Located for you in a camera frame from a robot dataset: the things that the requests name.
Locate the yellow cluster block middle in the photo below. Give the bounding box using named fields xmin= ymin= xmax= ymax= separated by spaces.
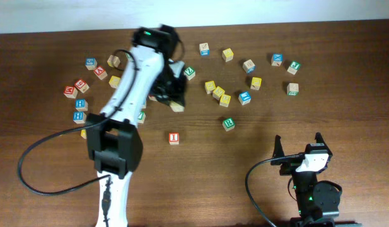
xmin=212 ymin=86 xmax=225 ymax=100

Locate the red A letter block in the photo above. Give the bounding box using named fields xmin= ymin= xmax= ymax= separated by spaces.
xmin=170 ymin=101 xmax=185 ymax=112

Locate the blue S letter block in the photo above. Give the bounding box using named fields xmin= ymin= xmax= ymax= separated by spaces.
xmin=85 ymin=57 xmax=98 ymax=71

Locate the blue D sided block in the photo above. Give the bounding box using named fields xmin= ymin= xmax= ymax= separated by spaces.
xmin=242 ymin=59 xmax=255 ymax=74

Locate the blue H block lower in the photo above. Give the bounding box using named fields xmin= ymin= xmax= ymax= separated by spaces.
xmin=73 ymin=112 xmax=86 ymax=124

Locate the yellow block upper left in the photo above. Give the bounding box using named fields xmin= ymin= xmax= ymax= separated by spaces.
xmin=108 ymin=76 xmax=120 ymax=89

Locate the red 9 number block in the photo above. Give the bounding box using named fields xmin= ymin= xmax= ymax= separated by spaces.
xmin=74 ymin=79 xmax=90 ymax=93

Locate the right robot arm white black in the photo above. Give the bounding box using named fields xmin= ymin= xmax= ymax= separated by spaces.
xmin=272 ymin=132 xmax=342 ymax=226

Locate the red Q letter block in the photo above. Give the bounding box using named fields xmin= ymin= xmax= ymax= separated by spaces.
xmin=148 ymin=95 xmax=157 ymax=102

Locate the yellow E cluster block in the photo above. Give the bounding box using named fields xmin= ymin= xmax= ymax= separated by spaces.
xmin=219 ymin=94 xmax=231 ymax=107

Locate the green J letter block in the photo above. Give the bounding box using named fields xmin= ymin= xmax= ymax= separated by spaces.
xmin=287 ymin=61 xmax=301 ymax=75

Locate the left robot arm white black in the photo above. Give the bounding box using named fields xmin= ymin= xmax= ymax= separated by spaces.
xmin=86 ymin=25 xmax=187 ymax=226

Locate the red I letter block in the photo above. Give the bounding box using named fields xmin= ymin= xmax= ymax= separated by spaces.
xmin=168 ymin=132 xmax=180 ymax=145

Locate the red A block left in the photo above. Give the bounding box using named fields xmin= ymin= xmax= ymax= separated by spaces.
xmin=93 ymin=66 xmax=108 ymax=80

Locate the red M letter block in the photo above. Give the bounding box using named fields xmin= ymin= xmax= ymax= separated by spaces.
xmin=63 ymin=86 xmax=78 ymax=98

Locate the blue I letter block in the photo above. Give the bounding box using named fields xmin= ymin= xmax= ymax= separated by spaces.
xmin=238 ymin=91 xmax=252 ymax=105

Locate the green V letter block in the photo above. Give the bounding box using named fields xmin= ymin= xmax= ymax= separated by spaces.
xmin=137 ymin=111 xmax=146 ymax=124

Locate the green Z letter block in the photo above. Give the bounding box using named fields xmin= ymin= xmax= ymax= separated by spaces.
xmin=184 ymin=67 xmax=195 ymax=80

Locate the green-sided block far right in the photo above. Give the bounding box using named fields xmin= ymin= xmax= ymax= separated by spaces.
xmin=286 ymin=83 xmax=299 ymax=96

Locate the blue h block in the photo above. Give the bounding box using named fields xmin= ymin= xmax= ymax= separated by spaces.
xmin=73 ymin=112 xmax=86 ymax=124
xmin=75 ymin=99 xmax=88 ymax=112

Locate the green L letter block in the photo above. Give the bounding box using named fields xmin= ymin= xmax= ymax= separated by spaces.
xmin=125 ymin=53 xmax=134 ymax=62

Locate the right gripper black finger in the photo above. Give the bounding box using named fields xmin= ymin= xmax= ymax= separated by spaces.
xmin=315 ymin=132 xmax=326 ymax=146
xmin=272 ymin=135 xmax=284 ymax=159

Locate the yellow block right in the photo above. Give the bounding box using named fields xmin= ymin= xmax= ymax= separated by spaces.
xmin=250 ymin=77 xmax=262 ymax=90

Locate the blue H block upper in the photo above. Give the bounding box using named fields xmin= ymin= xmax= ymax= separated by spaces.
xmin=75 ymin=99 xmax=88 ymax=112

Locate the plain wood yellow-edged block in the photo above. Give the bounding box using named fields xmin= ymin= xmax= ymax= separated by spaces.
xmin=107 ymin=55 xmax=120 ymax=68

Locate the yellow block top centre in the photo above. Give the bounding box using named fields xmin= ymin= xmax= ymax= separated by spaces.
xmin=222 ymin=48 xmax=234 ymax=62

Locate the blue-sided block top centre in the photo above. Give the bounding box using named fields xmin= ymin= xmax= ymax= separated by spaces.
xmin=199 ymin=43 xmax=209 ymax=56

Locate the yellow cluster block left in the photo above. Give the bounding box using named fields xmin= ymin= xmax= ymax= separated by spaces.
xmin=204 ymin=81 xmax=216 ymax=94

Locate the yellow block lower left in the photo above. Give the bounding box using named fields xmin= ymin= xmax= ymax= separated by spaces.
xmin=81 ymin=129 xmax=87 ymax=139

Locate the blue X letter block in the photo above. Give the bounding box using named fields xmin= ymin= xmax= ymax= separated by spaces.
xmin=271 ymin=54 xmax=283 ymax=66

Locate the green R letter block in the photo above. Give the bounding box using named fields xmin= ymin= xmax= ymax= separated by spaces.
xmin=223 ymin=118 xmax=236 ymax=132

